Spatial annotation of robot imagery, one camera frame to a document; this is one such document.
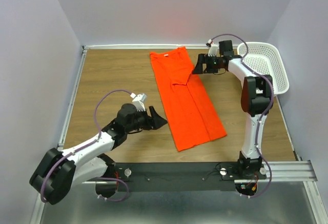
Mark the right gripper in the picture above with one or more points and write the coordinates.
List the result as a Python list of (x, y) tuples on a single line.
[(203, 59)]

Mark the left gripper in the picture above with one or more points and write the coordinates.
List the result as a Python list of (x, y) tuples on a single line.
[(155, 121)]

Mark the orange t-shirt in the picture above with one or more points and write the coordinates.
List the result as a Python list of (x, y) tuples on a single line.
[(191, 115)]

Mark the white perforated basket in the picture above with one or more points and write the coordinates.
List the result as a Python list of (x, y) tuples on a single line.
[(265, 59)]

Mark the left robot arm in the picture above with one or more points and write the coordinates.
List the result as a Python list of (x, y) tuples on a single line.
[(58, 171)]

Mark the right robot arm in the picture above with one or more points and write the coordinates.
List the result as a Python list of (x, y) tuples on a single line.
[(256, 99)]

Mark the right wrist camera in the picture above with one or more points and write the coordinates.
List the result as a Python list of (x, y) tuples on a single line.
[(213, 48)]

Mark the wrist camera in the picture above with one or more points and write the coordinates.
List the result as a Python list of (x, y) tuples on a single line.
[(138, 101), (213, 48)]

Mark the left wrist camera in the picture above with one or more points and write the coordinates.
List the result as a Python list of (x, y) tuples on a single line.
[(138, 101)]

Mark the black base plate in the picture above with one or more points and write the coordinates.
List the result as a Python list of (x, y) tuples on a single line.
[(157, 185)]

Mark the aluminium left rail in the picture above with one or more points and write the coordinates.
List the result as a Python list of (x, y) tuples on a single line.
[(62, 138)]

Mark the aluminium front rail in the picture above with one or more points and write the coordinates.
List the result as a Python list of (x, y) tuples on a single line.
[(278, 171)]

